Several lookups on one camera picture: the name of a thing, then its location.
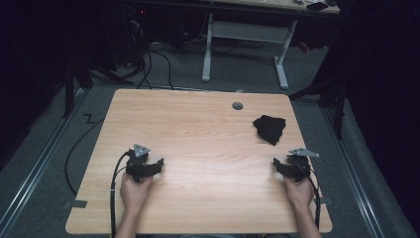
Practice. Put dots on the light wooden desk top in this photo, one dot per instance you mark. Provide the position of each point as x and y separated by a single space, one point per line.
280 5

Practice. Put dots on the person's right hand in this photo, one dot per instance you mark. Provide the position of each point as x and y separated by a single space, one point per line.
298 193

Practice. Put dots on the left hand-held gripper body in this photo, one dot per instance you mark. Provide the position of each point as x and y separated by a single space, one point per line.
137 163

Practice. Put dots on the grey table grommet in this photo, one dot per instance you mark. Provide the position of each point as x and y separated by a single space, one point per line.
237 106

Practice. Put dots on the black phone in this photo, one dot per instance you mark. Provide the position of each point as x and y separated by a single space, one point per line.
316 6

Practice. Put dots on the grey tape strip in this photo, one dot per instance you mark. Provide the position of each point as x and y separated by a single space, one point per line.
77 204
327 201

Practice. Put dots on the white metal desk frame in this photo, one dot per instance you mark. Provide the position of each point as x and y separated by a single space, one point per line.
247 32

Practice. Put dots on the metal floor rail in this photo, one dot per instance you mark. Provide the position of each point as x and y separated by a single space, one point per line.
36 172
353 175

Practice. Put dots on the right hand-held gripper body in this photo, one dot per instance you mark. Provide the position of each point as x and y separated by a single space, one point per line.
298 163

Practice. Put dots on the black metal stand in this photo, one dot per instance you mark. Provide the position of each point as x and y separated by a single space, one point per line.
68 89
339 109

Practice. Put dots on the black sock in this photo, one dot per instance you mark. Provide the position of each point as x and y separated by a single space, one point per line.
270 129

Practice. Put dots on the person's left hand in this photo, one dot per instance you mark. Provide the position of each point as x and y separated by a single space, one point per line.
135 193

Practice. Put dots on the small red object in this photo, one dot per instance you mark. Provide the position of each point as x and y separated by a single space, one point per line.
304 47

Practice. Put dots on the black computer tower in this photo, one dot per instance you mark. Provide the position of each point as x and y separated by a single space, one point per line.
127 36

